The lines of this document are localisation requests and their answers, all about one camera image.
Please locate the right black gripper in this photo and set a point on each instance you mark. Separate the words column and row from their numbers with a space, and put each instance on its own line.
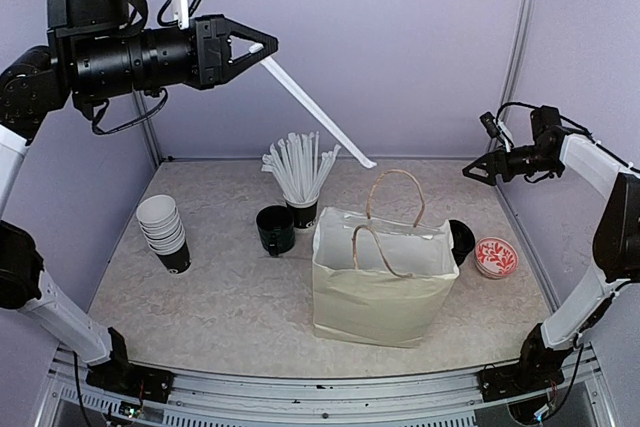
column 506, row 168

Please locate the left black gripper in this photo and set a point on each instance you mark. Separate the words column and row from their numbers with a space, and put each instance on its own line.
column 210, row 61

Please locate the white paper-wrapped straw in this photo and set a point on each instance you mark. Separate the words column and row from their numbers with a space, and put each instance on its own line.
column 304, row 99

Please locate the cream paper takeout bag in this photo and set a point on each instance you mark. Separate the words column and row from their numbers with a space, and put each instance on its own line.
column 377, row 281

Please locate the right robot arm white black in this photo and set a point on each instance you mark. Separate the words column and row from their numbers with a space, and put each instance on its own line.
column 560, row 144

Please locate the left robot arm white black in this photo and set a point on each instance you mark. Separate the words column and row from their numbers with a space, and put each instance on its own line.
column 98, row 50

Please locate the stack of black lids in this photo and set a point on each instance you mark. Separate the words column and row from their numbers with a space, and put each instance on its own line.
column 464, row 240

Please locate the red patterned white bowl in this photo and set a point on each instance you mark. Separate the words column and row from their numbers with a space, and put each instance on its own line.
column 495, row 258

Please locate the cup holding white straws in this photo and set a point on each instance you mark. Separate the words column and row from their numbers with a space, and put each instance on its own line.
column 300, row 169

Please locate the black cup sleeve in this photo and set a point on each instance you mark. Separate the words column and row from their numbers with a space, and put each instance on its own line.
column 275, row 225

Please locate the stack of paper cups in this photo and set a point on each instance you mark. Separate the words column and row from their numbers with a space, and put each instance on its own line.
column 159, row 220

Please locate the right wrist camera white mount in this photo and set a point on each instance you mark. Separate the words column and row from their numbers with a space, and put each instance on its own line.
column 497, row 130

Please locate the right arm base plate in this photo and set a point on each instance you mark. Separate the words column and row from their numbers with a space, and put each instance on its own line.
column 509, row 380

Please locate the right aluminium corner post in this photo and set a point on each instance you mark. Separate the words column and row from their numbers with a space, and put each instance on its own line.
column 517, row 53

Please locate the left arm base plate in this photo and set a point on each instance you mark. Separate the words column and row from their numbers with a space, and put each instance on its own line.
column 137, row 381

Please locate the aluminium front frame rail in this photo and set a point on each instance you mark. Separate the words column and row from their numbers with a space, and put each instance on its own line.
column 449, row 398

